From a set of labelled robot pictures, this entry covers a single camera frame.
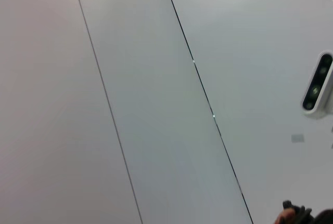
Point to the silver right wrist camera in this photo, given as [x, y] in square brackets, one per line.
[318, 83]

